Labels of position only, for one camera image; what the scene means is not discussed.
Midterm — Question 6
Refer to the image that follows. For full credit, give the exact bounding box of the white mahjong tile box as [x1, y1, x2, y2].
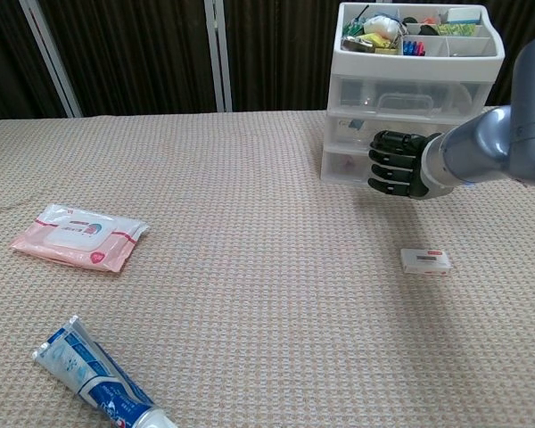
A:
[448, 7, 482, 26]

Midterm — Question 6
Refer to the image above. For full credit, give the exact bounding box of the white crumpled tissue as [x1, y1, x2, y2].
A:
[363, 15, 400, 37]

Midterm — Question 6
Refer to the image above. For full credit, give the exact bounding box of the grey aluminium frame post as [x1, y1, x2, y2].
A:
[203, 0, 234, 112]
[19, 0, 82, 119]

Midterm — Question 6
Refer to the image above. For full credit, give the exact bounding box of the blue white toothpaste tube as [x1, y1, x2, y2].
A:
[31, 314, 178, 428]

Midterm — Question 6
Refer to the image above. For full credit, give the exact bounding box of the pink wet wipes pack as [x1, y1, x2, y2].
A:
[10, 203, 151, 273]

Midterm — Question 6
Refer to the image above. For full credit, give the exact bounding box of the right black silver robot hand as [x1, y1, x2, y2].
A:
[366, 129, 442, 201]

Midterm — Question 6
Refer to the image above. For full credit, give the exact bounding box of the beige woven tablecloth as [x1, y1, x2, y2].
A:
[0, 106, 535, 428]

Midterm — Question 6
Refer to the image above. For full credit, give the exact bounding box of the white plastic drawer organizer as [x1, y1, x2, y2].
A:
[319, 2, 506, 188]

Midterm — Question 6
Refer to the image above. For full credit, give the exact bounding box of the green and blue packet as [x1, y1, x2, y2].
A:
[436, 24, 478, 37]

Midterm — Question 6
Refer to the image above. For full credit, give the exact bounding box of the clear drawer with handle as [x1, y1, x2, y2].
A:
[332, 75, 491, 124]

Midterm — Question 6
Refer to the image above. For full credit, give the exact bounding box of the small white staple box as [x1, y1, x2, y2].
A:
[399, 247, 454, 276]

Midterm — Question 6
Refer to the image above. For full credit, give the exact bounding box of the green small pack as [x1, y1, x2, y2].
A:
[343, 17, 366, 37]

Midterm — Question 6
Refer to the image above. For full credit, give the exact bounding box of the yellow small packet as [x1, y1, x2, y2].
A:
[360, 33, 396, 50]

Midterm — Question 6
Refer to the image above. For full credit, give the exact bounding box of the clear lowest drawer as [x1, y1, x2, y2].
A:
[320, 144, 423, 187]

